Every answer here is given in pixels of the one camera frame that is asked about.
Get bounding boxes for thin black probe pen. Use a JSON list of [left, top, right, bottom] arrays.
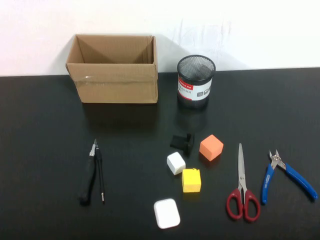
[[95, 142, 106, 204]]

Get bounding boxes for black-handled screwdriver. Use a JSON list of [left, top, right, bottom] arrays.
[[78, 138, 98, 207]]

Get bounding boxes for red-handled scissors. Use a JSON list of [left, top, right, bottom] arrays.
[[226, 142, 262, 223]]

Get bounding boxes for blue-handled cutting pliers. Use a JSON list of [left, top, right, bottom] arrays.
[[260, 149, 319, 205]]

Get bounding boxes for black mesh pen holder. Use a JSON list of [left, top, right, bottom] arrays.
[[176, 54, 216, 110]]

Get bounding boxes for white foam block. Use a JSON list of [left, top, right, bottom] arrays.
[[166, 151, 187, 176]]

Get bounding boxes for orange foam block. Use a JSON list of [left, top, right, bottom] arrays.
[[199, 134, 225, 162]]

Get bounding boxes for brown cardboard box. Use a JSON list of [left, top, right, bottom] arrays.
[[65, 34, 159, 104]]

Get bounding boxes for yellow foam block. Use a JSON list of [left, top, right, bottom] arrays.
[[181, 168, 202, 194]]

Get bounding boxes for white rounded flat case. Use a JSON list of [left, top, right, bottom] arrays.
[[153, 198, 181, 230]]

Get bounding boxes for black plastic bracket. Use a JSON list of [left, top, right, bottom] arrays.
[[169, 132, 196, 158]]

